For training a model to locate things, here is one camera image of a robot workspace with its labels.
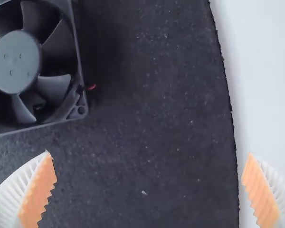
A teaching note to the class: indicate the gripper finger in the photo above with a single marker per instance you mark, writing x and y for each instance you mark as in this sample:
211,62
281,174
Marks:
26,190
268,190

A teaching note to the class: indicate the black square fan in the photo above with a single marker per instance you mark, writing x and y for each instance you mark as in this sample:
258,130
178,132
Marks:
16,61

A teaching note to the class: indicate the black mat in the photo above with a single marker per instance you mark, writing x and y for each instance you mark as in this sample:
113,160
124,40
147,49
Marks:
145,118

